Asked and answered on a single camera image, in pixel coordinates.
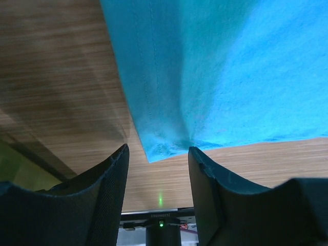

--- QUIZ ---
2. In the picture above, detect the teal t shirt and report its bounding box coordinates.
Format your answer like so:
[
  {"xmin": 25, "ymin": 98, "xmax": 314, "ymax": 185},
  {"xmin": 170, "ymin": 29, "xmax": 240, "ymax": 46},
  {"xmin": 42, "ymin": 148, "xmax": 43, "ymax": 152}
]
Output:
[{"xmin": 101, "ymin": 1, "xmax": 327, "ymax": 162}]

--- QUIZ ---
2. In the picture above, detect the olive green plastic bin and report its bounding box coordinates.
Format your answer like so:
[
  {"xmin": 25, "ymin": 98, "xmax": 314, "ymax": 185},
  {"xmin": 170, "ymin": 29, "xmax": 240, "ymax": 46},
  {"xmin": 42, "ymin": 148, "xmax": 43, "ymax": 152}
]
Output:
[{"xmin": 1, "ymin": 141, "xmax": 61, "ymax": 191}]

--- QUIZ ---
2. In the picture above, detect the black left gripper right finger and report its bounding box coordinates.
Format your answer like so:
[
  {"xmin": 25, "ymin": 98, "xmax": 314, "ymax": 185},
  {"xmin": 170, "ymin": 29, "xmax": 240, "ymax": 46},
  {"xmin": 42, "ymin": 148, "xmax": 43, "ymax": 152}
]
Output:
[{"xmin": 188, "ymin": 147, "xmax": 327, "ymax": 245}]

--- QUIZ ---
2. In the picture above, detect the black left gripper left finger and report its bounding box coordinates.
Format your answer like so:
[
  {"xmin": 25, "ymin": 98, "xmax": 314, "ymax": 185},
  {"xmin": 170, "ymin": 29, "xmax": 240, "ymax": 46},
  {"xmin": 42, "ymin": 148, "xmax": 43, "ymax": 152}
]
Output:
[{"xmin": 1, "ymin": 145, "xmax": 129, "ymax": 245}]

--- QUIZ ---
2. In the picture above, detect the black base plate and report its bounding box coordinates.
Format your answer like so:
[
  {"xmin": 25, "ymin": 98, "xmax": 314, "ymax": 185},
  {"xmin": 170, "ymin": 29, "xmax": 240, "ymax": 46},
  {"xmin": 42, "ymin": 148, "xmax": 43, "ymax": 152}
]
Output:
[{"xmin": 119, "ymin": 207, "xmax": 196, "ymax": 230}]

